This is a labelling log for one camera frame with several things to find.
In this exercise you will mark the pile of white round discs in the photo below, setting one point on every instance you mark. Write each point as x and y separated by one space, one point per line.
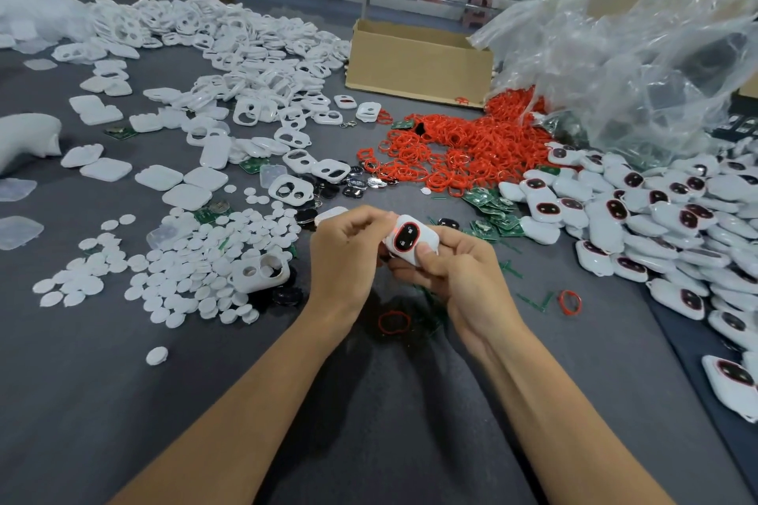
183 268

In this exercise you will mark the large clear plastic bag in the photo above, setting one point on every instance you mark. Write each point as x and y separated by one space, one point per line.
639 43

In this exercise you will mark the white shell with two holes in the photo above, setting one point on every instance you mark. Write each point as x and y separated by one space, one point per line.
260 272

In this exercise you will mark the pile of red rubber rings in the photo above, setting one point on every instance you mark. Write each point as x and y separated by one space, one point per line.
474 143

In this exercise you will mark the pink plastic stool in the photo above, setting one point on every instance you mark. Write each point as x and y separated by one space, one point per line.
477 13

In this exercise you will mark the group of white square covers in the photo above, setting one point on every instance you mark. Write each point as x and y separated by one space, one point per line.
148 167

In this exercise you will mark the person's left forearm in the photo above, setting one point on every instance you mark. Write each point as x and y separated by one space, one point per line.
237 416

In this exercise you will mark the pile of black round buttons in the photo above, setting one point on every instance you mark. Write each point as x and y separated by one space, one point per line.
346 185

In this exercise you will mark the pile of green circuit boards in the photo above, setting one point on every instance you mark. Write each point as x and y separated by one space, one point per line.
494 214

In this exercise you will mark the person's right hand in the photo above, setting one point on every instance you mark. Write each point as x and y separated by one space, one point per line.
468 291

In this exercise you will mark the pile of white plastic shells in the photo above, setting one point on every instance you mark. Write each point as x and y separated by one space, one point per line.
237 55

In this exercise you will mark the black parts tray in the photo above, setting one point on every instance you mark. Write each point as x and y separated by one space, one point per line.
737 126

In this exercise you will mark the person's right thumb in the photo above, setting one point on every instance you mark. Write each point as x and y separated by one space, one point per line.
441 263

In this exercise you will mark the person's left fingers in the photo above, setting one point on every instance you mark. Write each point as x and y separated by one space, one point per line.
370 217

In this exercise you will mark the white key fob device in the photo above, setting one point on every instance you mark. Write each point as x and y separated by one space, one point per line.
408 235

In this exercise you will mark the single white round disc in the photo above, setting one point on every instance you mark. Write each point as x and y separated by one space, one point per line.
157 355

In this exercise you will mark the green plastic sprue pieces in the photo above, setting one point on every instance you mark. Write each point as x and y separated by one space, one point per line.
527 291

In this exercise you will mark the white moulded plastic object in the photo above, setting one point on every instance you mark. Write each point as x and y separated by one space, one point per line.
26 135

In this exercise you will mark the person's left hand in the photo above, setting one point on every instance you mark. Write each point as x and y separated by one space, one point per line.
340 262

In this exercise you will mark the brown cardboard box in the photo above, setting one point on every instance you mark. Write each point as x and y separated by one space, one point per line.
417 64

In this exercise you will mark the pile of assembled white devices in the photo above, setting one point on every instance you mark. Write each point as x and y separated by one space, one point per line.
663 220

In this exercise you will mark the person's right forearm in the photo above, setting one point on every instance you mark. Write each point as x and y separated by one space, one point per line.
562 433

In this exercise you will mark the translucent plastic lid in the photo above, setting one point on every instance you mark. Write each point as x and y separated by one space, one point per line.
15 189
19 232

